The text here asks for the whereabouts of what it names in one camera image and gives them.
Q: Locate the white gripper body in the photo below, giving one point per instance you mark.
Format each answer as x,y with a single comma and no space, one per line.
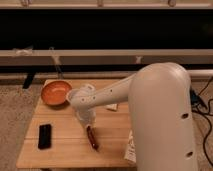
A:
86,117

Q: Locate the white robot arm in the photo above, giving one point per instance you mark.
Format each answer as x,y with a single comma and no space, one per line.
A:
158,97

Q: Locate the small white packet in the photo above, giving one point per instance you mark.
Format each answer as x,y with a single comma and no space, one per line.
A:
112,107

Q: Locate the orange bowl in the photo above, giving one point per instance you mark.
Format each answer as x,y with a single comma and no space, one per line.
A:
54,93

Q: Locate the black rectangular block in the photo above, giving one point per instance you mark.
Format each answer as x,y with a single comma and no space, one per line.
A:
45,132

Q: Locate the white bottle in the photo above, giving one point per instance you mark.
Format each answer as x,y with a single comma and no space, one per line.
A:
130,149

